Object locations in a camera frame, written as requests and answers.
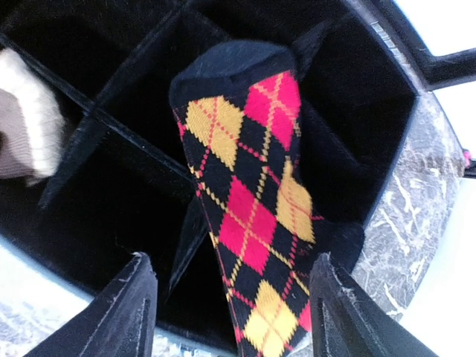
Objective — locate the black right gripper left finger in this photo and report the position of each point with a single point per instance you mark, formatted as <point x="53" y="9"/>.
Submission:
<point x="120" y="321"/>

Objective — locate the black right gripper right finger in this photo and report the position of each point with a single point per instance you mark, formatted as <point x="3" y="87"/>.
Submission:
<point x="347" y="322"/>

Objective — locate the black glass-lid display case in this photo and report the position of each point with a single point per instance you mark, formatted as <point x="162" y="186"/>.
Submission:
<point x="122" y="182"/>

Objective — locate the red orange argyle sock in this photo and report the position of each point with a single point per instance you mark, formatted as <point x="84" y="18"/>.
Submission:
<point x="237" y="108"/>

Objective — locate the tan brown sock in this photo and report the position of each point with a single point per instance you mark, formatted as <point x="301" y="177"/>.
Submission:
<point x="32" y="125"/>

